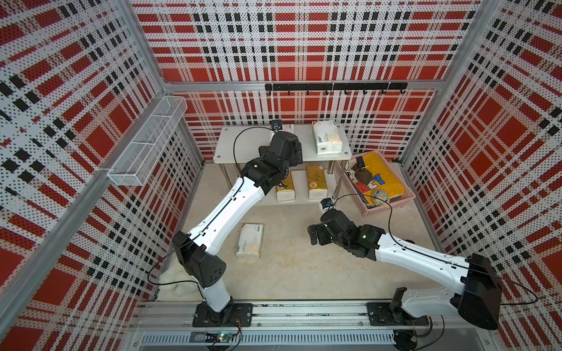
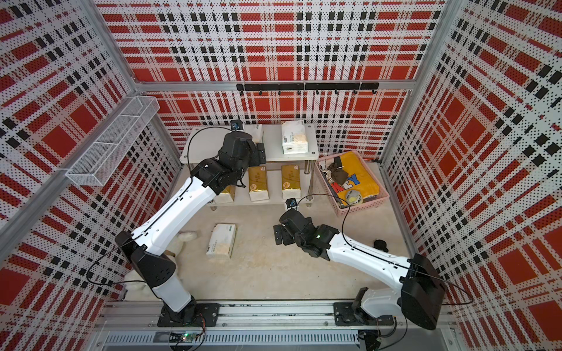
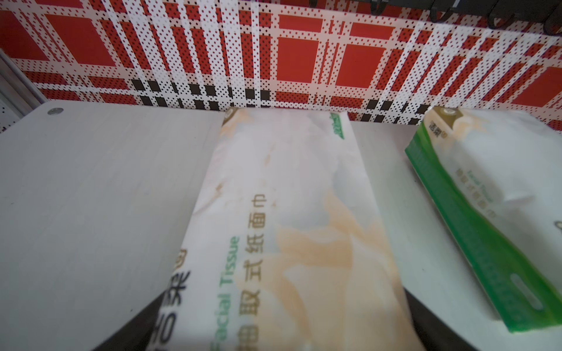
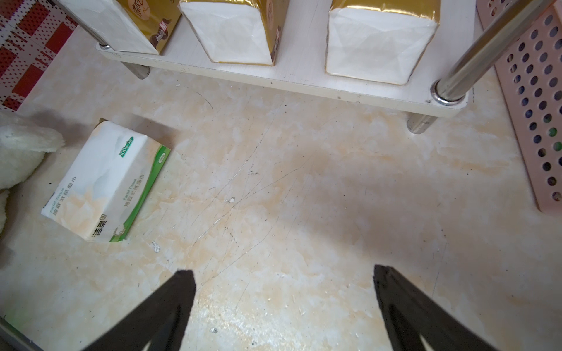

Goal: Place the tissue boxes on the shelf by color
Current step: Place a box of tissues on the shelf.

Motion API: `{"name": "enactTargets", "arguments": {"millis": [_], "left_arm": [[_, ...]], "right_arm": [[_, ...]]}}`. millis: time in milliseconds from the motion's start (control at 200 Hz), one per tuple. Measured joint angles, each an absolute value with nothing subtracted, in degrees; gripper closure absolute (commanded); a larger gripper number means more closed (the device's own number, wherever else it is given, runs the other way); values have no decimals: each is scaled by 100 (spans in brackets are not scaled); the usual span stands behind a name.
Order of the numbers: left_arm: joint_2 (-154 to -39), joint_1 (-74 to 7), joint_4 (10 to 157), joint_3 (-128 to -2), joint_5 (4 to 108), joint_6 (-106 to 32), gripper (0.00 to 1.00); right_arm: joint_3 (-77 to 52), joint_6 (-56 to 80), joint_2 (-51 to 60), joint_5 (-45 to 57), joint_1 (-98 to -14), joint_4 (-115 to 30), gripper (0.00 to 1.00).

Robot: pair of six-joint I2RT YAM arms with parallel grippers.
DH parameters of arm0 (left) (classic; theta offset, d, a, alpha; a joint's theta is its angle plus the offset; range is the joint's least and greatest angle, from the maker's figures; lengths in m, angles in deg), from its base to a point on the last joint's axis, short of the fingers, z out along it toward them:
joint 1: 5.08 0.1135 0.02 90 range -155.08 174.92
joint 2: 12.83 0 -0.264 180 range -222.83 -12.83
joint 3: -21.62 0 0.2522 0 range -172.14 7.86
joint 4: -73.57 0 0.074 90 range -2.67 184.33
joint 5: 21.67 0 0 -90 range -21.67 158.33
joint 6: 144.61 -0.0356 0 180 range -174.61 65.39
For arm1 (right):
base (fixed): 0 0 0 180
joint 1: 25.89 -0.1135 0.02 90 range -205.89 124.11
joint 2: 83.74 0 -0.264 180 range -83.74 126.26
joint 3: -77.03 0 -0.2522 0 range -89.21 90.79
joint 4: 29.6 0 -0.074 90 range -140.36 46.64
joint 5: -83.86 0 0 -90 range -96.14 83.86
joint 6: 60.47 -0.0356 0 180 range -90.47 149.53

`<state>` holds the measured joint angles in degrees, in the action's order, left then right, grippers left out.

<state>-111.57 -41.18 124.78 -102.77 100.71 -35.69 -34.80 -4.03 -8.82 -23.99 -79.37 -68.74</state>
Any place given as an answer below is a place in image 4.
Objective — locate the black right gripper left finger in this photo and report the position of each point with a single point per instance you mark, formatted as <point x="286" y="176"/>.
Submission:
<point x="158" y="323"/>

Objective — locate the white two-tier metal shelf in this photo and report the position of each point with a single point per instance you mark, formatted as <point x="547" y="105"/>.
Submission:
<point x="439" y="87"/>

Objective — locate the pink plastic basket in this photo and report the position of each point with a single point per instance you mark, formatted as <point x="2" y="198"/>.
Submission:
<point x="529" y="74"/>

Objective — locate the white tissue pack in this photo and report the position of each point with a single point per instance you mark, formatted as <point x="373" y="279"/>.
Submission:
<point x="100" y="196"/>

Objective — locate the gold tissue pack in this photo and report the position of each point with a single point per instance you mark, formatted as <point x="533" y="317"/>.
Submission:
<point x="379" y="41"/>
<point x="135" y="26"/>
<point x="238" y="32"/>

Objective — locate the white plush toy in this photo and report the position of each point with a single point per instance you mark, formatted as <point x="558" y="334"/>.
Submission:
<point x="23" y="147"/>

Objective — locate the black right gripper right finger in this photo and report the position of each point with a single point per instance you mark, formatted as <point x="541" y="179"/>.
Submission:
<point x="413" y="320"/>

